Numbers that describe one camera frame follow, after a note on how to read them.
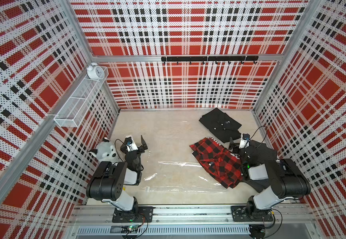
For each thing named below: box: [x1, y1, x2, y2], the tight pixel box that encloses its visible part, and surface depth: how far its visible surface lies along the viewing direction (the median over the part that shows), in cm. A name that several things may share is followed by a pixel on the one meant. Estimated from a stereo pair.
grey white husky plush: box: [89, 136, 119, 163], surface depth 78 cm
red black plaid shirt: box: [189, 136, 244, 189], surface depth 91 cm
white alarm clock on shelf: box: [86, 62, 106, 80], surface depth 83 cm
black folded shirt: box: [198, 107, 242, 144], surface depth 113 cm
